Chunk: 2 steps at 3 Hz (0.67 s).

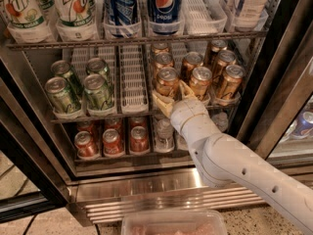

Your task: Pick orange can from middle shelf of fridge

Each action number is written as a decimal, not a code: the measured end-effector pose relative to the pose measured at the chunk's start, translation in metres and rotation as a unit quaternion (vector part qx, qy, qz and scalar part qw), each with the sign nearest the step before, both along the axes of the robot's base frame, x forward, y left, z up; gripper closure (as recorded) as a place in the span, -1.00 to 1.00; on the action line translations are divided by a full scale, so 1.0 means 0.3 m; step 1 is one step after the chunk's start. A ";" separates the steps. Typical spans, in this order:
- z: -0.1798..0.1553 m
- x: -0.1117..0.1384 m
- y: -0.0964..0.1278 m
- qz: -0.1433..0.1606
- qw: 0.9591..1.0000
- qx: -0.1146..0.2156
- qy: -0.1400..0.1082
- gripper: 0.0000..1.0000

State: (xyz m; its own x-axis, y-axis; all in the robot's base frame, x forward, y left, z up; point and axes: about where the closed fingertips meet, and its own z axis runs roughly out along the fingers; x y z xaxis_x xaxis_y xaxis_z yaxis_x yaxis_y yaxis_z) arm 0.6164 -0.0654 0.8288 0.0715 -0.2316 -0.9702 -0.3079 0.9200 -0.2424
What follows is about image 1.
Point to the red can front middle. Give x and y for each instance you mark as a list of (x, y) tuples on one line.
[(112, 143)]

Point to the red can back left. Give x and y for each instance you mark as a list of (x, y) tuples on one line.
[(88, 126)]

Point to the green can front left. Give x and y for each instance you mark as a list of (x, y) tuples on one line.
[(62, 96)]

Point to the blue pepsi can left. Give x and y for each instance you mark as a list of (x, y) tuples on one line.
[(123, 14)]

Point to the red can front right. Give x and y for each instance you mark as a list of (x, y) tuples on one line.
[(139, 141)]

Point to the water bottle left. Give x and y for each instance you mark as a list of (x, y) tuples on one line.
[(164, 135)]

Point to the green can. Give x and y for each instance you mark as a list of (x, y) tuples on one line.
[(64, 69), (62, 96), (99, 66), (98, 92)]

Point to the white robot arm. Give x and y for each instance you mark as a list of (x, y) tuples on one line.
[(221, 158)]

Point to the red can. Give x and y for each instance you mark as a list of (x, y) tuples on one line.
[(139, 141), (112, 143), (114, 123), (86, 146), (88, 126), (137, 121)]

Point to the red can front left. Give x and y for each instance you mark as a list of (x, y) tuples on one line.
[(86, 146)]

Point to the stainless steel fridge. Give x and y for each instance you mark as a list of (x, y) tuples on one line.
[(277, 56)]

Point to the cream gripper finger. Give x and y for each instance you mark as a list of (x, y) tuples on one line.
[(165, 104), (186, 92)]

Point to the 7up bottle right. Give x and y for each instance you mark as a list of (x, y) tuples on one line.
[(74, 13)]

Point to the orange can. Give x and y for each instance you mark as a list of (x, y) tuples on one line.
[(223, 59), (160, 48), (167, 82), (212, 49), (230, 82), (160, 61), (200, 80), (189, 62)]

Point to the red can back right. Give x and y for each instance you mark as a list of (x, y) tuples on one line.
[(137, 121)]

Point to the green can back left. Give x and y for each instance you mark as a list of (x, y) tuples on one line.
[(64, 69)]

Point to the red can back middle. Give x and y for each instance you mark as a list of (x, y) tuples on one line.
[(114, 123)]

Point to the green can front right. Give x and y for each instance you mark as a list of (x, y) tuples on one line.
[(98, 92)]

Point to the empty white shelf tray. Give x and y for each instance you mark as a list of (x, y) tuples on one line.
[(133, 87)]

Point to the clear plastic container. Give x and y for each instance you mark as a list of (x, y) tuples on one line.
[(174, 222)]

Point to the white bottle top right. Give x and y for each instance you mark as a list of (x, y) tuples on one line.
[(247, 13)]

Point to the blue pepsi can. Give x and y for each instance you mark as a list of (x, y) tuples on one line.
[(165, 16), (123, 14)]

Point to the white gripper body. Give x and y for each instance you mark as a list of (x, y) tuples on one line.
[(186, 112)]

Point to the green can back right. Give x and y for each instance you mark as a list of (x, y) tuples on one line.
[(99, 66)]

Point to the blue can neighbouring fridge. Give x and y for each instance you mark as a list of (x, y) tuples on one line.
[(304, 124)]

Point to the blue pepsi can right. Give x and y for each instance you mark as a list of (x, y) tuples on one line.
[(165, 16)]

